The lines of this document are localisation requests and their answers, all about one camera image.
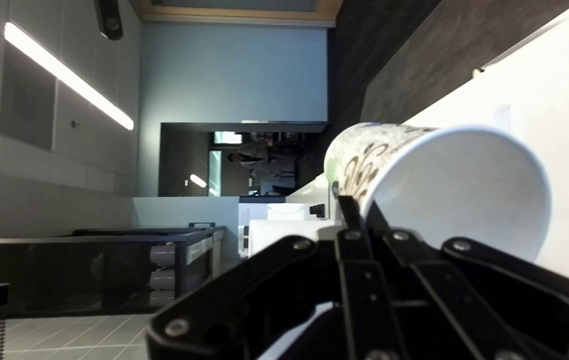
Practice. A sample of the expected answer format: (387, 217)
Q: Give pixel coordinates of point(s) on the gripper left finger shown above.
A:
(244, 295)

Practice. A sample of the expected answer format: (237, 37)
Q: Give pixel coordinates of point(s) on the black ceiling-mounted device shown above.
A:
(109, 19)

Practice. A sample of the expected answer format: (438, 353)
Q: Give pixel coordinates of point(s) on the white cabinet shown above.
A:
(274, 225)

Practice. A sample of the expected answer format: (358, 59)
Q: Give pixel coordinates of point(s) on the long ceiling light strip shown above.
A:
(67, 75)

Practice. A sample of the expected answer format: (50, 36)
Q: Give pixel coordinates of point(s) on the black shelf cabinet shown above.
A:
(89, 270)

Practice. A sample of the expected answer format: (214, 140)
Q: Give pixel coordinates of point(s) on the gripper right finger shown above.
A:
(489, 295)

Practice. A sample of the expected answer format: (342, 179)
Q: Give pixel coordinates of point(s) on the person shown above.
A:
(249, 156)

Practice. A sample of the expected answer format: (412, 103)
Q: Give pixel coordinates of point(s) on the printed white paper cup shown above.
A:
(454, 190)

